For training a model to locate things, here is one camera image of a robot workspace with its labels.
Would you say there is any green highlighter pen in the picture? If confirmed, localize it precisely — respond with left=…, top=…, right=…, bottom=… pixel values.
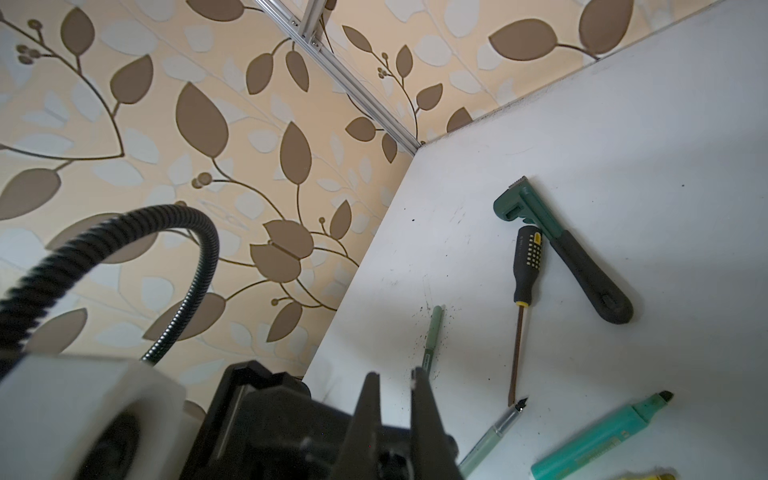
left=531, top=390, right=674, bottom=480

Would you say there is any grey green fountain pen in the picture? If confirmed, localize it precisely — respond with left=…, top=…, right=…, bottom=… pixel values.
left=458, top=398, right=528, bottom=479

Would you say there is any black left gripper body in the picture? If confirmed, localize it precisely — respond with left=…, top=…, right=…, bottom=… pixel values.
left=179, top=361, right=460, bottom=480

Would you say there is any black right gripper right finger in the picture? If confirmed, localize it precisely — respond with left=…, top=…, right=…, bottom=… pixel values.
left=410, top=367, right=462, bottom=479

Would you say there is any green pipe wrench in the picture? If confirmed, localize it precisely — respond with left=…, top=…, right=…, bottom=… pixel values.
left=493, top=176, right=634, bottom=325

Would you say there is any black yellow screwdriver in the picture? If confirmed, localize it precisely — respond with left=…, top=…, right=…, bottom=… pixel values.
left=508, top=225, right=543, bottom=405

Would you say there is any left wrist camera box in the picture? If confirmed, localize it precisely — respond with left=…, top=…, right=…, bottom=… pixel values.
left=1, top=354, right=200, bottom=479

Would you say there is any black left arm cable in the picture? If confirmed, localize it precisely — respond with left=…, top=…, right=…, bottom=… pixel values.
left=0, top=203, right=221, bottom=379

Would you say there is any light green pen cap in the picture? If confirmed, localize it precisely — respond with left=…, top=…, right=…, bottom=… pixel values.
left=421, top=305, right=444, bottom=374

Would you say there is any yellow highlighter pen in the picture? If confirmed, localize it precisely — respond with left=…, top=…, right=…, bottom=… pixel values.
left=618, top=472, right=677, bottom=480

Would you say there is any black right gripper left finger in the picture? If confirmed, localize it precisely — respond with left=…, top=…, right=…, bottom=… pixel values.
left=330, top=372, right=381, bottom=479

